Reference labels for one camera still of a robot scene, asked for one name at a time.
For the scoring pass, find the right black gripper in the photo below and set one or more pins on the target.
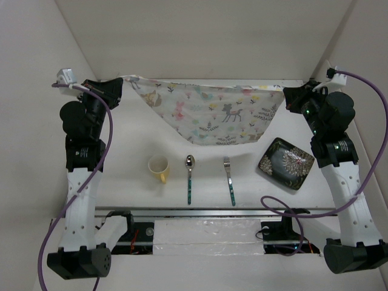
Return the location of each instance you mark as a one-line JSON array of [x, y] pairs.
[[296, 95]]

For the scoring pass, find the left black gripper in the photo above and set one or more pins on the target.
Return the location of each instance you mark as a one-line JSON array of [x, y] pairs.
[[110, 90]]

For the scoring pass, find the floral animal print cloth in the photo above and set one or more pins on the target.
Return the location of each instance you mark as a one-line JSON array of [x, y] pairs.
[[208, 115]]

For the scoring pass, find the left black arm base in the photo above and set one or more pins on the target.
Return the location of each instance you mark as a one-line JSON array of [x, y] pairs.
[[137, 240]]

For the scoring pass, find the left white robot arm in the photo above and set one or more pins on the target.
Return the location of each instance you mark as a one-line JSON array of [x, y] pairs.
[[85, 251]]

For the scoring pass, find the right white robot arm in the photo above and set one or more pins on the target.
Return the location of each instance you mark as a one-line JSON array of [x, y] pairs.
[[360, 245]]

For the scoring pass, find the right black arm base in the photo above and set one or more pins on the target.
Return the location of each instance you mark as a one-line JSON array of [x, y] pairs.
[[278, 237]]

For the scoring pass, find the black floral square plate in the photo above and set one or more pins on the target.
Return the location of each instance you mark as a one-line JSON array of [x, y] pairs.
[[286, 163]]

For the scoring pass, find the yellow mug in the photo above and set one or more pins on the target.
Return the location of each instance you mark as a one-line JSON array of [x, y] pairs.
[[159, 167]]

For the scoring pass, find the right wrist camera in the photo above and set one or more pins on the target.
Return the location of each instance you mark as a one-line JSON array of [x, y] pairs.
[[334, 84]]

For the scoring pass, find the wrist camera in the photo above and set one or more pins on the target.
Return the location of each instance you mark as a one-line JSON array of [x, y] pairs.
[[334, 84], [65, 78]]

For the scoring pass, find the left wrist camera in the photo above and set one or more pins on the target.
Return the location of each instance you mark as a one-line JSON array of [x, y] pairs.
[[65, 78]]

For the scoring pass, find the fork with teal handle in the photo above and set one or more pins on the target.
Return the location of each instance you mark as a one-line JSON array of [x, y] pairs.
[[229, 179]]

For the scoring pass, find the spoon with teal handle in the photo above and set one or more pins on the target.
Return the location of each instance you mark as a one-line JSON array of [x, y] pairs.
[[190, 164]]

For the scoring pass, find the aluminium front rail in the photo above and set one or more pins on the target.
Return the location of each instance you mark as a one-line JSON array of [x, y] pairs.
[[185, 212]]

